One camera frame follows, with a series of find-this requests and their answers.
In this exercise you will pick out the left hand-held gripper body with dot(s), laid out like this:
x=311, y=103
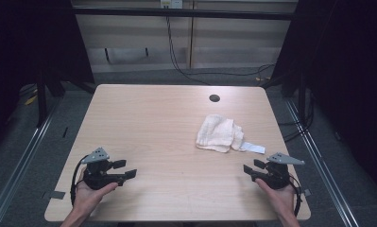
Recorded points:
x=98, y=179

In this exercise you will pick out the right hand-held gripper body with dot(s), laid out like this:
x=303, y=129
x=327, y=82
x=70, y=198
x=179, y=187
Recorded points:
x=277, y=178

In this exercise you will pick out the white towel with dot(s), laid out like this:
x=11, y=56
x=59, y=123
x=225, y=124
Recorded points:
x=217, y=134

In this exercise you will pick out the person's left hand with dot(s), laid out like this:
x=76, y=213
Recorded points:
x=87, y=198

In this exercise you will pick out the person's right hand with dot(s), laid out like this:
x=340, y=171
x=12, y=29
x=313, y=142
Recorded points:
x=282, y=200

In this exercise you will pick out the grey floor tape piece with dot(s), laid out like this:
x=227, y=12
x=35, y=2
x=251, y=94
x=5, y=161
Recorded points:
x=307, y=192

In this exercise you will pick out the dark round table grommet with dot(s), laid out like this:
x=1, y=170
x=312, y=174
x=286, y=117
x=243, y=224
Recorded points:
x=214, y=98

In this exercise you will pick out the black metal stand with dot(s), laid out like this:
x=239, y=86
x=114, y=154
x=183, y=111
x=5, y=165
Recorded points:
x=42, y=104

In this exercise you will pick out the yellow floor item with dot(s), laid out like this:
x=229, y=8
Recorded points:
x=30, y=100

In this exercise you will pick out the dark curtain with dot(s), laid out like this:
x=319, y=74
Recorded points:
x=28, y=44
x=343, y=78

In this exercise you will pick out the metal floor rail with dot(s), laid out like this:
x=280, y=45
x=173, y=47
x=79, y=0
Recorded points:
x=17, y=170
x=321, y=170

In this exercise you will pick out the black horizontal frame bar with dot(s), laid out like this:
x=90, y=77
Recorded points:
x=183, y=13

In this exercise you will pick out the white wall outlet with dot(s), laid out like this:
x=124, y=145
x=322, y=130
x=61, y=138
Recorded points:
x=172, y=3

